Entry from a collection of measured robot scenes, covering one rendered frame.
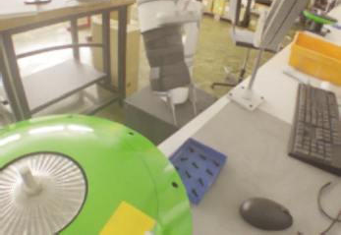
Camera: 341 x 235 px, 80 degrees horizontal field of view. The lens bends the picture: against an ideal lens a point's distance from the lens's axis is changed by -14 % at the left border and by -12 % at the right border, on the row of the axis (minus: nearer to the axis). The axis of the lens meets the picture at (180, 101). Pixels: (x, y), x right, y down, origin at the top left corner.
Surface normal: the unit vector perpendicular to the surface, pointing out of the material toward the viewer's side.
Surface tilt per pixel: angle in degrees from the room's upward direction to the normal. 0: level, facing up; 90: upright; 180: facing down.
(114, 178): 8
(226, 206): 0
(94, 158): 5
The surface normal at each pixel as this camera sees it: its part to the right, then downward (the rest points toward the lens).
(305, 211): 0.13, -0.82
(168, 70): 0.62, 0.01
